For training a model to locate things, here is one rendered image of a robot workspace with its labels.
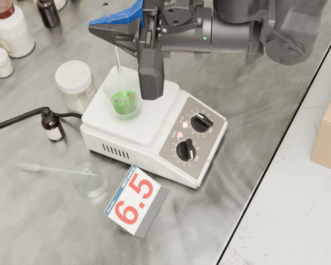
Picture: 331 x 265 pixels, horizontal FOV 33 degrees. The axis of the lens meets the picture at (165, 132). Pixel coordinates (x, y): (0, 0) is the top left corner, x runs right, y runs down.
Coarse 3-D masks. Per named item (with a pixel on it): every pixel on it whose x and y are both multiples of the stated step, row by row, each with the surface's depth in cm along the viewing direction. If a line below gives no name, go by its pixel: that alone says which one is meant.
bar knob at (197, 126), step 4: (192, 116) 88; (196, 116) 87; (200, 116) 87; (204, 116) 89; (192, 120) 88; (196, 120) 88; (200, 120) 87; (204, 120) 87; (208, 120) 87; (192, 124) 88; (196, 124) 88; (200, 124) 88; (204, 124) 87; (208, 124) 87; (212, 124) 87; (196, 128) 88; (200, 128) 88; (204, 128) 88; (208, 128) 88
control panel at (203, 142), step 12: (192, 108) 89; (204, 108) 90; (180, 120) 87; (216, 120) 90; (192, 132) 88; (204, 132) 88; (216, 132) 89; (168, 144) 85; (204, 144) 88; (168, 156) 85; (204, 156) 87; (180, 168) 85; (192, 168) 86
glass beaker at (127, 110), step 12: (108, 72) 81; (132, 72) 81; (108, 84) 82; (132, 84) 83; (108, 96) 79; (132, 96) 80; (120, 108) 81; (132, 108) 82; (120, 120) 84; (132, 120) 84
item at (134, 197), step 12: (132, 180) 86; (144, 180) 87; (132, 192) 85; (144, 192) 86; (120, 204) 84; (132, 204) 85; (144, 204) 86; (120, 216) 84; (132, 216) 85; (132, 228) 84
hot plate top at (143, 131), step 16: (96, 96) 88; (176, 96) 87; (96, 112) 86; (144, 112) 86; (160, 112) 85; (96, 128) 85; (112, 128) 84; (128, 128) 84; (144, 128) 84; (144, 144) 83
